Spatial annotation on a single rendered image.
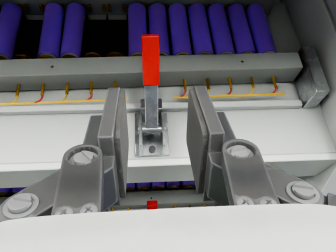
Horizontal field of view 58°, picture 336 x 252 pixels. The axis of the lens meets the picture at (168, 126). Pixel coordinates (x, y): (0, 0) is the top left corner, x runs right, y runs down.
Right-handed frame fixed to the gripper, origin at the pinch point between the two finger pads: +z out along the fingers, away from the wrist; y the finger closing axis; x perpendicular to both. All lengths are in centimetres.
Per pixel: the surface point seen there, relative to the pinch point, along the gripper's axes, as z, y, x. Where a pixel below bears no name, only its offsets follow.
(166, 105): 12.9, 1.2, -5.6
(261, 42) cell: 17.7, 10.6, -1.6
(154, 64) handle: 10.0, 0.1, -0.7
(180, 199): 17.8, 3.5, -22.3
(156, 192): 18.7, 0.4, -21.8
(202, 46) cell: 17.1, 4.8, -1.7
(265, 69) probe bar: 14.4, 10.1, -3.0
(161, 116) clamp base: 10.4, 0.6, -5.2
